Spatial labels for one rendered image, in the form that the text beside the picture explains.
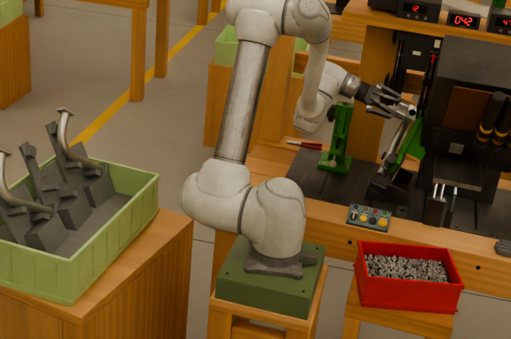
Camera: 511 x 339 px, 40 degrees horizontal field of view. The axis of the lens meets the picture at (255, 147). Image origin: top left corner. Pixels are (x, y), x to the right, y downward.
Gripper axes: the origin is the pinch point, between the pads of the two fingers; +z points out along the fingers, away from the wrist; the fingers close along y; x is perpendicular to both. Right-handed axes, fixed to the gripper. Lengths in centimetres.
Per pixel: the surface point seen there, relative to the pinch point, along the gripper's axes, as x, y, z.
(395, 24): -8.7, 26.9, -17.7
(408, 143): -5.4, -13.0, 5.1
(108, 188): 9, -74, -88
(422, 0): -12.7, 38.7, -12.6
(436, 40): -8.0, 28.4, -1.1
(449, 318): -20, -67, 38
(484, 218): 9.2, -21.7, 44.0
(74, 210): -9, -89, -90
